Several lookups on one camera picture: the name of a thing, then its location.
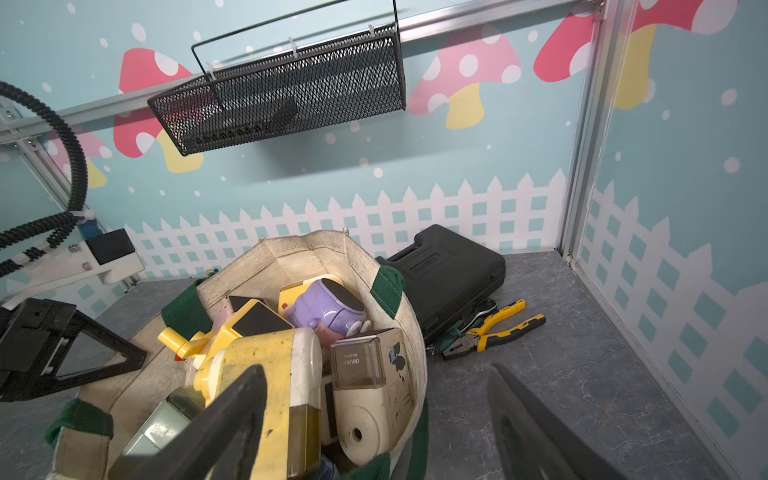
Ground cream pencil sharpener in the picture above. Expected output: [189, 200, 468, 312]
[330, 328, 415, 466]

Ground black wire mesh basket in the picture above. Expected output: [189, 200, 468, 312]
[147, 20, 407, 156]

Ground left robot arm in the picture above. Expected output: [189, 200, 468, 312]
[1, 82, 147, 402]

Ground purple pencil sharpener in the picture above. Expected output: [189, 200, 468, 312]
[280, 276, 372, 349]

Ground green pencil sharpener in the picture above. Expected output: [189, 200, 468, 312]
[107, 386, 205, 479]

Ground yellow handled pliers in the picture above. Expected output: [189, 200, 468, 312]
[441, 299, 547, 360]

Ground pink pencil sharpener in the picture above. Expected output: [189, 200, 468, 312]
[208, 296, 251, 333]

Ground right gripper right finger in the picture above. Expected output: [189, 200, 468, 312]
[487, 363, 625, 480]

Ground yellow white pencil sharpener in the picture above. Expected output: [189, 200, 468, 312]
[193, 328, 322, 479]

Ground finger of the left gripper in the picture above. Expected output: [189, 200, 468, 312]
[1, 298, 147, 402]

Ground black plastic tool case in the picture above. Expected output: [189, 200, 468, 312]
[376, 224, 506, 346]

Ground black box in basket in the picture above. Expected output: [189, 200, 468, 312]
[181, 97, 299, 152]

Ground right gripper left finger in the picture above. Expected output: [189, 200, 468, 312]
[129, 365, 268, 479]

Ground beige canvas tote bag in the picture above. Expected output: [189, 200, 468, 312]
[50, 230, 429, 479]

